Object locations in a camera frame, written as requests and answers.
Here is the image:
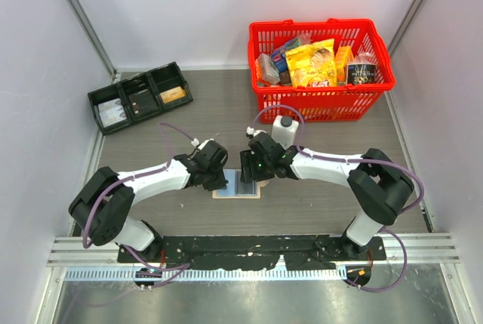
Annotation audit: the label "beige card holder wallet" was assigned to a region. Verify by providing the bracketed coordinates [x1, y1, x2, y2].
[212, 169, 269, 199]

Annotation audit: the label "dark card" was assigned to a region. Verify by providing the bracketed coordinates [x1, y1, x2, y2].
[128, 89, 158, 119]

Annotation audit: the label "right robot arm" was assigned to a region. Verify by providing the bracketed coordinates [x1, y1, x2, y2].
[240, 128, 414, 260]

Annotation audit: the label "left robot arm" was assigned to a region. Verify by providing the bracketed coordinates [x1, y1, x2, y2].
[69, 139, 228, 262]

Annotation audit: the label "gold card in tray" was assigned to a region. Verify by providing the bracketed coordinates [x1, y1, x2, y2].
[159, 86, 186, 104]

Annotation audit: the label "white cards in tray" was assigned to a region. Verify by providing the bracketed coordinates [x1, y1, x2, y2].
[97, 98, 127, 128]

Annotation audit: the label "white bottle grey cap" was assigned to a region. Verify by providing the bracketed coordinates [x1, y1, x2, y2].
[271, 115, 299, 150]

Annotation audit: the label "grey wrapped snack pack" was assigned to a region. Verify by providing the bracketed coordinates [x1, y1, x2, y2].
[255, 53, 281, 86]

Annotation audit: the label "yellow chips bag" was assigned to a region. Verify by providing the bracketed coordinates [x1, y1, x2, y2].
[286, 39, 337, 88]

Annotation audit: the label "blue snack packet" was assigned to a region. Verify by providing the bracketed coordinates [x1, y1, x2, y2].
[271, 35, 308, 73]

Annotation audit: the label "red shopping basket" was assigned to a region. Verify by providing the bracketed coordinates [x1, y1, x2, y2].
[248, 19, 395, 123]

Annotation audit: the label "black three-compartment tray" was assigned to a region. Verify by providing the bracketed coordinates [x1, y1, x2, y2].
[88, 62, 193, 135]

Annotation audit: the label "black round can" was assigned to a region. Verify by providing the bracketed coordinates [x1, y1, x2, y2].
[346, 62, 376, 85]

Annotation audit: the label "orange snack box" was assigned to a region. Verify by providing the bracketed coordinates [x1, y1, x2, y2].
[334, 45, 354, 85]

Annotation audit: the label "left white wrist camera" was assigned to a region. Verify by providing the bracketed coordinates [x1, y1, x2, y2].
[191, 138, 212, 150]

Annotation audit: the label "black mounting base plate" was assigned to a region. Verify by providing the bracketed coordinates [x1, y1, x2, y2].
[135, 235, 386, 271]

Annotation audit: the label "white cable duct strip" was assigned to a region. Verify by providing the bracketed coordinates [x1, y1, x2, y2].
[64, 266, 346, 282]

